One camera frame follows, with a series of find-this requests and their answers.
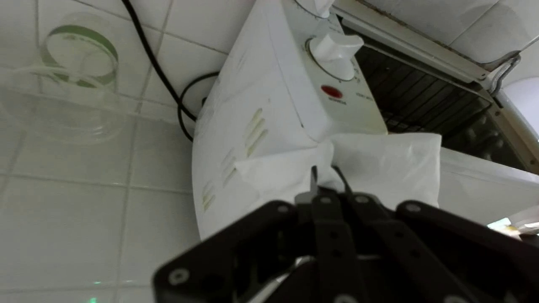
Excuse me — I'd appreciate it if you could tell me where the white toaster oven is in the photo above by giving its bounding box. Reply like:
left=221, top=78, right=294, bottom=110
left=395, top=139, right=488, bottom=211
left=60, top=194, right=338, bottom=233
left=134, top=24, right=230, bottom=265
left=193, top=0, right=539, bottom=237

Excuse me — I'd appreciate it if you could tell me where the white paper towel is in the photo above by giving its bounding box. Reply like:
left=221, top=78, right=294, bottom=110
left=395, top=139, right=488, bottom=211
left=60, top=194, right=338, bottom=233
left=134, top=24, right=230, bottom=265
left=237, top=132, right=442, bottom=208

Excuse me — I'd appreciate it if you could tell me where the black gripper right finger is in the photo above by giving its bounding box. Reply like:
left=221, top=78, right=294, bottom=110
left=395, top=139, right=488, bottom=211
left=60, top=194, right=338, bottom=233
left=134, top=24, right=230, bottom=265
left=333, top=162, right=355, bottom=193

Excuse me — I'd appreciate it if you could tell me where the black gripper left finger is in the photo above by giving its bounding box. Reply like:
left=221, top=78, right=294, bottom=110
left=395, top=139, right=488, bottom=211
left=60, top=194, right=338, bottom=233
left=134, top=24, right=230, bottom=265
left=311, top=164, right=319, bottom=193

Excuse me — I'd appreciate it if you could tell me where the black power cord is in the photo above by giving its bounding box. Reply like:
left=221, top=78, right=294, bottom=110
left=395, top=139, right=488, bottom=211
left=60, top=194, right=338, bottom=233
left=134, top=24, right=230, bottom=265
left=120, top=0, right=223, bottom=142

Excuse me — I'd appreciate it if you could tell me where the clear plastic container green band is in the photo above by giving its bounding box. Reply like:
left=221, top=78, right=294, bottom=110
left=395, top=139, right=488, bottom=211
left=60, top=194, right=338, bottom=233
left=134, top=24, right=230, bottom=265
left=0, top=13, right=129, bottom=144

